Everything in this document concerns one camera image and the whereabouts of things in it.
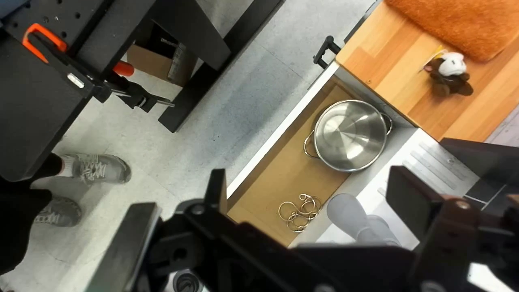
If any stainless steel pot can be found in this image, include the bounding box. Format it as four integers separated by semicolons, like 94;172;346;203
304;97;394;175

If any orange handled tool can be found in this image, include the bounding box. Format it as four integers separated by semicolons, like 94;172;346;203
21;21;72;65

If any orange terry towel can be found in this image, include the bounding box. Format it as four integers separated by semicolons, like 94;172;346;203
385;0;519;63

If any white sink basin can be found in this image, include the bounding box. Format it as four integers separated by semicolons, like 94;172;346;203
224;61;480;250

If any bunch of metal rings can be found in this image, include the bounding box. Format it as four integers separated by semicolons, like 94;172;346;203
276;191;321;233

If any black perforated workbench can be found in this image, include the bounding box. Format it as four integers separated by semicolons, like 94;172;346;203
0;0;287;183

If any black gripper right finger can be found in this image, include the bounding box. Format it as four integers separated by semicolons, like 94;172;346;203
385;164;484;258

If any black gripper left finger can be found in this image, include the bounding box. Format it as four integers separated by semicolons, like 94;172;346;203
203;167;231;217

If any brown white penguin plush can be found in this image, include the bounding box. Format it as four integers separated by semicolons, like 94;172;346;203
422;50;475;97

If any black drawer handle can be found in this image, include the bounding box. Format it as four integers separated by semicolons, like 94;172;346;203
313;34;344;70

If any black trouser leg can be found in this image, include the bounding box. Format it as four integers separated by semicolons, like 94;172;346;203
0;152;65;276

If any cardboard box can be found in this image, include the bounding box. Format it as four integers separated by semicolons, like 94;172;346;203
125;42;203;87

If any grey metal mount bracket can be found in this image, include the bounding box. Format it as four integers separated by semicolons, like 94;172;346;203
85;201;162;292

